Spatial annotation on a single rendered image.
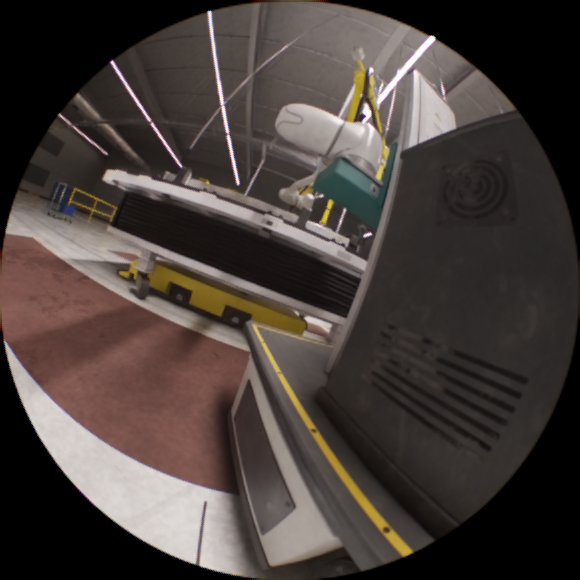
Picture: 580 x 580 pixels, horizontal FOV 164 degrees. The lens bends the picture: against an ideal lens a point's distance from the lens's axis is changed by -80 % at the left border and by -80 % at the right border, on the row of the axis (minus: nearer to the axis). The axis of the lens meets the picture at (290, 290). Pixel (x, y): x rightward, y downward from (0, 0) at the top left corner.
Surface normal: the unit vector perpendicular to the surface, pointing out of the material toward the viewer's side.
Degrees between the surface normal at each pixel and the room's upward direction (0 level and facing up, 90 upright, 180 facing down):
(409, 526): 0
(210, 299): 90
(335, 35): 175
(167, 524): 0
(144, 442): 0
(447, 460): 90
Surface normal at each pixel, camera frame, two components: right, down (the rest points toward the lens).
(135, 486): 0.37, -0.93
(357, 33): -0.35, 0.94
